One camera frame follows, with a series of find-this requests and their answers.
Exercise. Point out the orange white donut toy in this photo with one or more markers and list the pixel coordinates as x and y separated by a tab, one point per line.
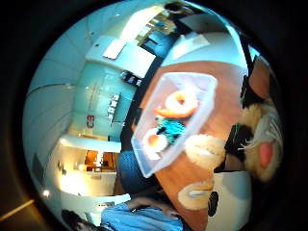
179	109

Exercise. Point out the cream fluffy plush ball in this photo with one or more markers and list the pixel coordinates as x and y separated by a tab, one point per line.
205	150

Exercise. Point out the beige fluffy plush toy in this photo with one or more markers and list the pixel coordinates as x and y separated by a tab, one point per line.
260	141

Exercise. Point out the white board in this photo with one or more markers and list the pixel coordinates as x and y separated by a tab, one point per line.
114	48

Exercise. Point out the beige plush toy black patch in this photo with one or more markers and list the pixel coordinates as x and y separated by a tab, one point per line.
195	195

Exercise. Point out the teal black toy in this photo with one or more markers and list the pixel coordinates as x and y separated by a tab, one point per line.
171	128

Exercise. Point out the the person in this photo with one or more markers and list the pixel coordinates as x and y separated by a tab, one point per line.
138	219

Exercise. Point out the red wall sign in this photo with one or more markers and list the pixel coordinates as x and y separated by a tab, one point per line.
90	121

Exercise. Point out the white counter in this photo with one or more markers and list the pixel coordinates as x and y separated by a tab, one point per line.
134	57

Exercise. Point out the clear plastic container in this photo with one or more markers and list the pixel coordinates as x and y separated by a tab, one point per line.
199	96

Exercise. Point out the white orange round toy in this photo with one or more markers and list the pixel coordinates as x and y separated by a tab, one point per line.
154	141

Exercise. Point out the blue chair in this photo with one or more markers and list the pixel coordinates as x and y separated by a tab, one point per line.
131	173

